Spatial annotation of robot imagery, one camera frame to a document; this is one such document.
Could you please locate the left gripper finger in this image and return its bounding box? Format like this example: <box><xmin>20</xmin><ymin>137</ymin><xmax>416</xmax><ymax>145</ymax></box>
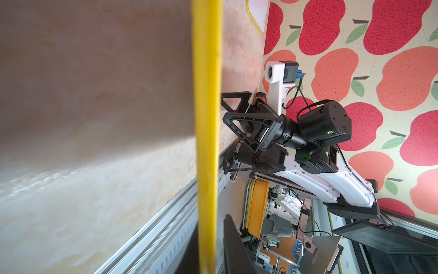
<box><xmin>223</xmin><ymin>215</ymin><xmax>256</xmax><ymax>274</ymax></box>

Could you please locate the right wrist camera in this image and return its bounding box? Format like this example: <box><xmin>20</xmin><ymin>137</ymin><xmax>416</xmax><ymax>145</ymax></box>
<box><xmin>265</xmin><ymin>61</ymin><xmax>302</xmax><ymax>115</ymax></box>

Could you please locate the orange crate below table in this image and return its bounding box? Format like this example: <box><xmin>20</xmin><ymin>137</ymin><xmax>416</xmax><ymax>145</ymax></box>
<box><xmin>242</xmin><ymin>177</ymin><xmax>270</xmax><ymax>238</ymax></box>

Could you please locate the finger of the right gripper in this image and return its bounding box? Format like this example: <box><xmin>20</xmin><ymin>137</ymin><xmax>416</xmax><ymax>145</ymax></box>
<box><xmin>221</xmin><ymin>91</ymin><xmax>252</xmax><ymax>113</ymax></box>
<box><xmin>223</xmin><ymin>112</ymin><xmax>276</xmax><ymax>153</ymax></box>

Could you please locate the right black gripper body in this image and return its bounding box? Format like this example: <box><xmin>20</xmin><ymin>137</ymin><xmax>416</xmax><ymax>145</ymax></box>
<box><xmin>239</xmin><ymin>102</ymin><xmax>309</xmax><ymax>153</ymax></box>

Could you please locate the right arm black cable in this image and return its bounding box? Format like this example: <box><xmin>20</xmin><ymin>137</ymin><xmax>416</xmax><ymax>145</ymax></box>
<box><xmin>282</xmin><ymin>77</ymin><xmax>305</xmax><ymax>110</ymax></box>

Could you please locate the brown bottle by right wall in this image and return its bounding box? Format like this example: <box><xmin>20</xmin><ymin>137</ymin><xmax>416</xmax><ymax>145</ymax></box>
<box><xmin>253</xmin><ymin>92</ymin><xmax>267</xmax><ymax>105</ymax></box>

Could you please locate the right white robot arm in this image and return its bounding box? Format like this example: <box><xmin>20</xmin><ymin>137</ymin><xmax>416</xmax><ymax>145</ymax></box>
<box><xmin>221</xmin><ymin>91</ymin><xmax>380</xmax><ymax>220</ymax></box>

